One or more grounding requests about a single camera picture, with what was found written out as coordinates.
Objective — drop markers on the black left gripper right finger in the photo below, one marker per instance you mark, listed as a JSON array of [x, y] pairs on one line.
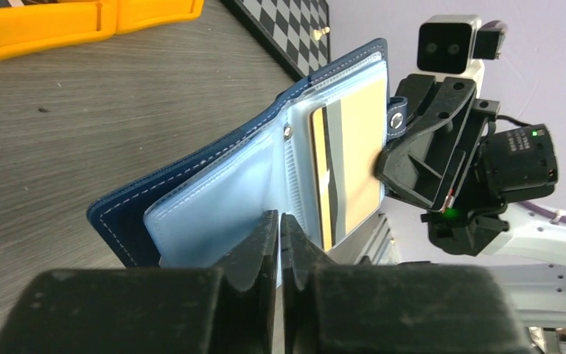
[[407, 308]]

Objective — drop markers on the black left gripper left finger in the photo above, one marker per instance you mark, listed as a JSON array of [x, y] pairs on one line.
[[225, 308]]

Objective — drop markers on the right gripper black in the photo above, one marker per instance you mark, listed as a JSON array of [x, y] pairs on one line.
[[512, 162]]

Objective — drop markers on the blue leather card holder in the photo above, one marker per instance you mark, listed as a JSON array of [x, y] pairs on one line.
[[193, 211]]

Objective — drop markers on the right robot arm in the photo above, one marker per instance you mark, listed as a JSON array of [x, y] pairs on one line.
[[538, 289]]

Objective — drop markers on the white chess piece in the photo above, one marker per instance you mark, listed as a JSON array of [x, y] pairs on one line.
[[318, 33]]

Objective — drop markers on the black white chessboard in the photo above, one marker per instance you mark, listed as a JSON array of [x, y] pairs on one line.
[[283, 28]]

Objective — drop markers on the orange plastic bin right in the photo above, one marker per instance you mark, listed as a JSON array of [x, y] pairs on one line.
[[135, 15]]

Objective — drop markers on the orange plastic bin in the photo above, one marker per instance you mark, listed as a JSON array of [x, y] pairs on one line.
[[135, 15], [25, 29]]

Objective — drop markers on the orange plastic bin left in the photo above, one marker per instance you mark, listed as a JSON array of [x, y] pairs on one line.
[[25, 29]]

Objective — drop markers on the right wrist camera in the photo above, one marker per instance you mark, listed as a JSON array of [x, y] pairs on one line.
[[457, 46]]

